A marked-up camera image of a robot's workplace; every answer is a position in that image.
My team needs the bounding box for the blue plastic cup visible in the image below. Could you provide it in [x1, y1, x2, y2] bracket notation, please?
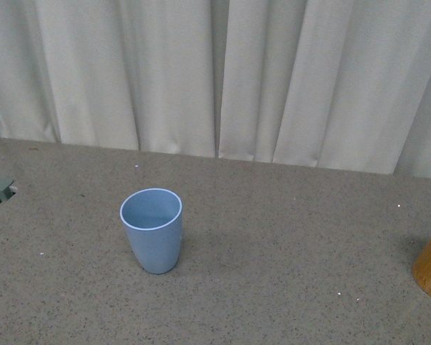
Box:
[119, 188, 183, 275]

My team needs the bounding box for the white curtain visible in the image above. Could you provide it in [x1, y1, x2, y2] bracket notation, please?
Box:
[0, 1, 431, 178]

